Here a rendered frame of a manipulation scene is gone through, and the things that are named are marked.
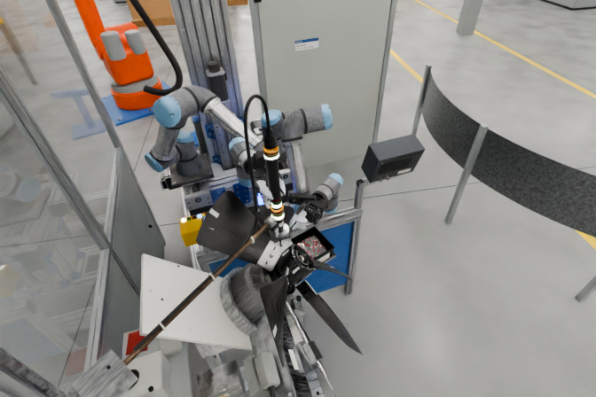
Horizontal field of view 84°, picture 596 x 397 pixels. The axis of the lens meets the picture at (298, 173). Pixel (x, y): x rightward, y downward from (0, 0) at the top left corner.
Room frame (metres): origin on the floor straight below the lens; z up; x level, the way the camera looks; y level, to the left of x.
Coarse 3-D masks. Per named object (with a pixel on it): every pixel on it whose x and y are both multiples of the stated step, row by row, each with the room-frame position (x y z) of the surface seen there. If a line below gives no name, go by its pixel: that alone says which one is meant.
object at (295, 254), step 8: (288, 248) 0.72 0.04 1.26; (296, 248) 0.74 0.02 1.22; (280, 256) 0.70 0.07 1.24; (288, 256) 0.68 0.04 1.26; (296, 256) 0.69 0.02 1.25; (304, 256) 0.72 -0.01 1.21; (280, 264) 0.67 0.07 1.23; (288, 264) 0.66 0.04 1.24; (296, 264) 0.66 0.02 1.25; (304, 264) 0.67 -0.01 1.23; (312, 264) 0.70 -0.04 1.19; (264, 272) 0.66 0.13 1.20; (272, 272) 0.67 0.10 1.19; (280, 272) 0.65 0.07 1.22; (288, 272) 0.65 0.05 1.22; (296, 272) 0.64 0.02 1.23; (304, 272) 0.64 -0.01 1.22; (272, 280) 0.63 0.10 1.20; (288, 280) 0.63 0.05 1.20; (296, 280) 0.63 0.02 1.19; (288, 288) 0.64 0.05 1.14; (288, 296) 0.62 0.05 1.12
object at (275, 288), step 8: (280, 280) 0.55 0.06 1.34; (264, 288) 0.47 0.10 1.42; (272, 288) 0.49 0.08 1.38; (280, 288) 0.52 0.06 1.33; (264, 296) 0.45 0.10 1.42; (272, 296) 0.47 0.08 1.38; (280, 296) 0.50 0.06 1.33; (264, 304) 0.43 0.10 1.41; (272, 304) 0.45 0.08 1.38; (280, 304) 0.48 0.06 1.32; (272, 312) 0.43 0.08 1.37; (280, 312) 0.46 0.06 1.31; (272, 320) 0.41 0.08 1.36; (280, 320) 0.45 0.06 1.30; (272, 328) 0.39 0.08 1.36; (280, 328) 0.43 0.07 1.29; (280, 336) 0.41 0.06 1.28; (280, 352) 0.37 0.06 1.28; (280, 360) 0.35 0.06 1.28
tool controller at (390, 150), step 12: (372, 144) 1.32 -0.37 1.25; (384, 144) 1.32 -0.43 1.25; (396, 144) 1.33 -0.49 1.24; (408, 144) 1.33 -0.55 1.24; (420, 144) 1.33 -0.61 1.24; (372, 156) 1.28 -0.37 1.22; (384, 156) 1.25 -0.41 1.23; (396, 156) 1.26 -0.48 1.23; (408, 156) 1.28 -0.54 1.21; (420, 156) 1.32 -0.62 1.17; (372, 168) 1.26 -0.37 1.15; (384, 168) 1.26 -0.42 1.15; (396, 168) 1.29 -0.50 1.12; (408, 168) 1.32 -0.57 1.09; (372, 180) 1.27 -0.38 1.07
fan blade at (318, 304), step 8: (320, 296) 0.59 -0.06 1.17; (312, 304) 0.61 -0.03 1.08; (320, 304) 0.58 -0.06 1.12; (320, 312) 0.58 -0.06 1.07; (328, 312) 0.55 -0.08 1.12; (328, 320) 0.56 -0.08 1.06; (336, 320) 0.52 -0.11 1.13; (336, 328) 0.53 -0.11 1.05; (344, 328) 0.49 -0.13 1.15; (344, 336) 0.50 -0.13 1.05; (352, 344) 0.47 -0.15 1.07; (360, 352) 0.42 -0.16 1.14
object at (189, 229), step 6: (180, 222) 1.03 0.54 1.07; (186, 222) 1.03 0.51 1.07; (192, 222) 1.03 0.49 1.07; (198, 222) 1.03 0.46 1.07; (180, 228) 1.00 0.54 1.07; (186, 228) 1.00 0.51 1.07; (192, 228) 1.00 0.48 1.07; (198, 228) 0.99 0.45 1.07; (186, 234) 0.97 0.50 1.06; (192, 234) 0.98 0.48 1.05; (186, 240) 0.97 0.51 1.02; (192, 240) 0.97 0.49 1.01
